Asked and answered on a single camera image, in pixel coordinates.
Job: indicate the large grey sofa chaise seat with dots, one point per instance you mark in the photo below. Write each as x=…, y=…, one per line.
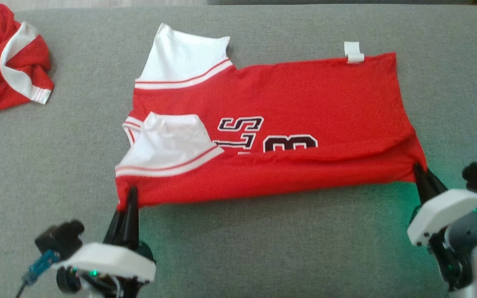
x=263, y=248

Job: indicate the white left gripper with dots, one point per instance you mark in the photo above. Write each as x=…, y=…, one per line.
x=110, y=260

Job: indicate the red white basketball jersey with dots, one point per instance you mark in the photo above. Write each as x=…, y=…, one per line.
x=296, y=103

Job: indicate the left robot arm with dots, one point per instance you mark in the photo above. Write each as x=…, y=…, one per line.
x=97, y=287

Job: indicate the long grey sofa seat cushion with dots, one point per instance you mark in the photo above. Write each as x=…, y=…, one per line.
x=338, y=1

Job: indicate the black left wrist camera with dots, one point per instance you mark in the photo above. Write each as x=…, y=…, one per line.
x=58, y=238

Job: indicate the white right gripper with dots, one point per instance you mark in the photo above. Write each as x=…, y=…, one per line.
x=441, y=211

